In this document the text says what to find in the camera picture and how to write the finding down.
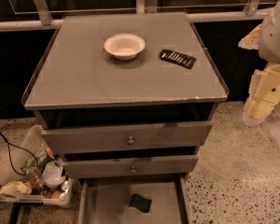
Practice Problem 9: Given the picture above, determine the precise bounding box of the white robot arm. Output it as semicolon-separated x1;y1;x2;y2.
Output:
238;0;280;126

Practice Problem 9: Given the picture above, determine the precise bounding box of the grey drawer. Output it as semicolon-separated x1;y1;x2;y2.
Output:
78;174;192;224
41;121;212;155
63;155;198;179

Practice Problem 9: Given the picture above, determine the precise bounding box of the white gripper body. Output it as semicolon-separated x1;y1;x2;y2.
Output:
253;63;280;106

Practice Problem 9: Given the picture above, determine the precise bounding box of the grey drawer cabinet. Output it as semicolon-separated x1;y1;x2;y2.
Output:
21;12;231;224

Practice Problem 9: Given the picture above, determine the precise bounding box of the metal railing frame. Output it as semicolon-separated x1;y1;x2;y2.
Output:
0;0;279;32

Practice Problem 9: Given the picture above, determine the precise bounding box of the grey middle drawer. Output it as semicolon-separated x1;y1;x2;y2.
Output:
63;155;198;179

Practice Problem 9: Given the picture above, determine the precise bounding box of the grey top drawer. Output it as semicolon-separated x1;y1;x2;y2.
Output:
41;121;212;155

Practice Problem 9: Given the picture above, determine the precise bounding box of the green yellow sponge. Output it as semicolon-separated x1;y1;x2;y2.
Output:
128;194;152;214

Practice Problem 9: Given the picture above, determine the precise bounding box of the grey bottom drawer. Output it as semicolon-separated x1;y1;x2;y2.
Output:
78;174;192;224

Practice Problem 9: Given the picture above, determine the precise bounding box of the clear plastic bin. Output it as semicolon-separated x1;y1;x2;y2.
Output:
0;125;73;208

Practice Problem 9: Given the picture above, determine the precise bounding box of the white cup in bin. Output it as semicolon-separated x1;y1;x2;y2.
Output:
43;166;65;188

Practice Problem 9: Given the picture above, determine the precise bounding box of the white paper bowl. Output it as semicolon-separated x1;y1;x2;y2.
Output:
104;34;146;61

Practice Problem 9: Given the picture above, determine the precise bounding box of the yellow banana in bin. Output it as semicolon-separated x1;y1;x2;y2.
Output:
0;181;32;197

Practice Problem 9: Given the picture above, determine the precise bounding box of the black cable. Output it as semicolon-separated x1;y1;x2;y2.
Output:
0;121;40;176

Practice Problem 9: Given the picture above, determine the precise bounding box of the black drill bit case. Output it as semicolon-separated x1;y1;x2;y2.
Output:
159;49;196;69

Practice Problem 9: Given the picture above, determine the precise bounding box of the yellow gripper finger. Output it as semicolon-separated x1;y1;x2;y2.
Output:
242;96;274;126
238;25;260;50

